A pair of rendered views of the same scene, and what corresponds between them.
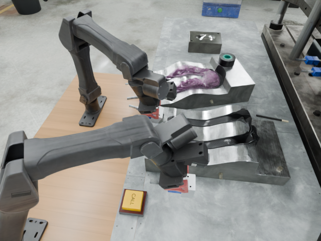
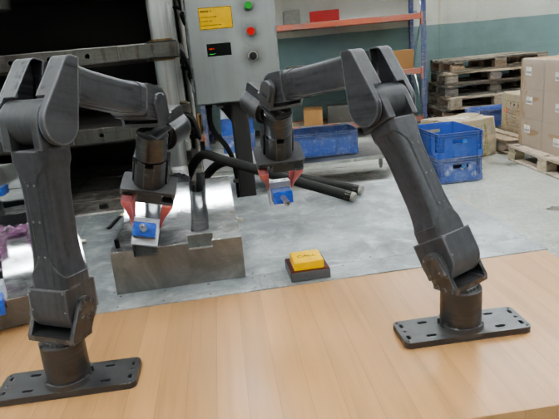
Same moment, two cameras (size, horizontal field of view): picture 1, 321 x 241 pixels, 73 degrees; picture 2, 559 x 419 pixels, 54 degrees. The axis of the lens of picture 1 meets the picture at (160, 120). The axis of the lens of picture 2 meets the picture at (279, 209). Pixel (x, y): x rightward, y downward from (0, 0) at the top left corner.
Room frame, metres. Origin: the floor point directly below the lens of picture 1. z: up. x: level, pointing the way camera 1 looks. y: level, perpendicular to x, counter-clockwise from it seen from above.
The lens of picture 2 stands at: (0.58, 1.09, 1.25)
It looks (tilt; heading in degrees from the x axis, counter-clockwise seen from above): 17 degrees down; 256
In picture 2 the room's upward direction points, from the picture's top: 5 degrees counter-clockwise
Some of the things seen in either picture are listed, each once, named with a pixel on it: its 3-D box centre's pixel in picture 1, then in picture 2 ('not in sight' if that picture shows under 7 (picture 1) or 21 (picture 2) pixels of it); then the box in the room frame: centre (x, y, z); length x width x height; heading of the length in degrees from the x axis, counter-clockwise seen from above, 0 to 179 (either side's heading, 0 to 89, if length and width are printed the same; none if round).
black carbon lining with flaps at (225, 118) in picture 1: (212, 128); (173, 201); (0.52, -0.19, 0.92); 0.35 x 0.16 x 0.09; 83
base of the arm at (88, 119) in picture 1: (91, 104); (66, 360); (0.73, 0.32, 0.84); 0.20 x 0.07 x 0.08; 171
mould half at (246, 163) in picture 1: (214, 138); (180, 218); (0.51, -0.21, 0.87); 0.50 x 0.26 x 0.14; 83
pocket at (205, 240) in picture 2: not in sight; (200, 246); (0.49, 0.02, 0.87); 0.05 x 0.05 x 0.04; 83
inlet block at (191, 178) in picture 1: (172, 183); (282, 196); (0.29, -0.03, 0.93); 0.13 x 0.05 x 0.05; 84
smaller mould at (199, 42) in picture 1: (204, 42); not in sight; (1.31, -0.28, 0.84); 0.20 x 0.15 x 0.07; 83
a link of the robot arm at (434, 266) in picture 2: not in sight; (454, 267); (0.14, 0.40, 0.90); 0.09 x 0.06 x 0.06; 22
